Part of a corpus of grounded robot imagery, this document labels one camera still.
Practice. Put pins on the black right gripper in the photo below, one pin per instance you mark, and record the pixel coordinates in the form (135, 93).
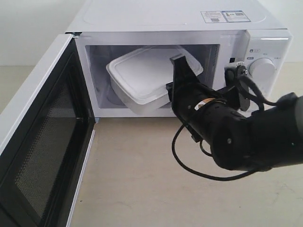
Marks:
(204, 111)

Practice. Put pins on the white plastic food container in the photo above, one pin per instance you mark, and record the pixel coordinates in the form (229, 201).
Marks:
(139, 78)

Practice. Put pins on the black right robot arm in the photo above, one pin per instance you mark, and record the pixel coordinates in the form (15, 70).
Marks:
(274, 133)

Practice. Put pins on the white microwave oven body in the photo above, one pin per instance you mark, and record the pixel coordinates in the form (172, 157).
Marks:
(108, 29)

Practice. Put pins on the white upper microwave knob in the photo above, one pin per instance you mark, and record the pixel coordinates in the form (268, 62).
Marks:
(262, 69)

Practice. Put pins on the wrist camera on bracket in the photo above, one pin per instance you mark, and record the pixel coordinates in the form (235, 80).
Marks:
(234, 95)

